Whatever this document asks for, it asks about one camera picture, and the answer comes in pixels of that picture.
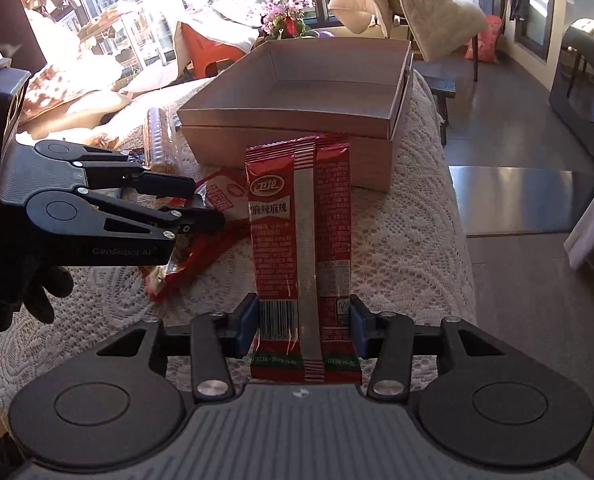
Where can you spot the grey washing machine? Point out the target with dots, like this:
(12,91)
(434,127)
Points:
(584,90)

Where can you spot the white lace cloth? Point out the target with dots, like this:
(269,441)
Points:
(402,240)

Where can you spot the dark wooden bench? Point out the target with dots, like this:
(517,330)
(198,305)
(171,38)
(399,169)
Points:
(439,92)

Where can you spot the cream quilted blanket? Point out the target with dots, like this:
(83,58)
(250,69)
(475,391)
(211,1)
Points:
(427,5)

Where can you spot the purple ball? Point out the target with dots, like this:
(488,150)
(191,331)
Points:
(325,35)

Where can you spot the clear bread package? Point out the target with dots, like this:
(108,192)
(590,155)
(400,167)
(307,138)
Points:
(161,135)

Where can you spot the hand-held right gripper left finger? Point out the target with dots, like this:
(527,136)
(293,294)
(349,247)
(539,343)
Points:
(244,327)

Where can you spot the person's left hand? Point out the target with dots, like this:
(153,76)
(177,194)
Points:
(44,292)

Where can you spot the dark metal chair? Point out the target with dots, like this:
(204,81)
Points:
(475,60)

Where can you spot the potted pink flower plant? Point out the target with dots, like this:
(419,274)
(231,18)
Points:
(288,15)

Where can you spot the red foil snack packet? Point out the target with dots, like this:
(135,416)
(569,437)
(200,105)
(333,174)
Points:
(187,270)

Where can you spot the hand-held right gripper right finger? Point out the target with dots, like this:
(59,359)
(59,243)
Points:
(359,330)

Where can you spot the red bag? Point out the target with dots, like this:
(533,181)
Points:
(489,40)

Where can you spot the shallow cardboard box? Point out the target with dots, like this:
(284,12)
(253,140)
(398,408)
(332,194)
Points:
(327,95)

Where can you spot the red patterned pillow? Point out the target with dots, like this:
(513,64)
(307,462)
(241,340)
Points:
(62,90)

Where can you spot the red white snack packet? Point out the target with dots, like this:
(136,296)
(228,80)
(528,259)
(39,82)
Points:
(224,195)

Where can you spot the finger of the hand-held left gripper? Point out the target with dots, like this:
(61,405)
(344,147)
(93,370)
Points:
(162,184)
(192,217)

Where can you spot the orange plastic stool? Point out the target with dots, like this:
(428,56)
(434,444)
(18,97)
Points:
(202,55)

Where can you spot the tall red snack packet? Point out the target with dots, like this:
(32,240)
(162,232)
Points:
(297,220)

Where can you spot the louvred window shutter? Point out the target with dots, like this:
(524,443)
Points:
(539,5)

